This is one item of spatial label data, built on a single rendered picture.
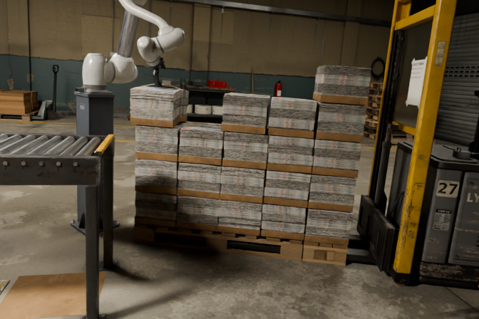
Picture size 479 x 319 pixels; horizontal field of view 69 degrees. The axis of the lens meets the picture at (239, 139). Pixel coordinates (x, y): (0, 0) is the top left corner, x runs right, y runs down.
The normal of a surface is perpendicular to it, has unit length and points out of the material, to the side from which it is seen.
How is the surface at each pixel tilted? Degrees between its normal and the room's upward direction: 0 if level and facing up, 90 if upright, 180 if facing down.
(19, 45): 90
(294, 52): 90
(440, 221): 90
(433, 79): 90
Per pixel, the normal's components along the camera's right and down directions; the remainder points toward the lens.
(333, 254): -0.09, 0.17
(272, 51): 0.22, 0.18
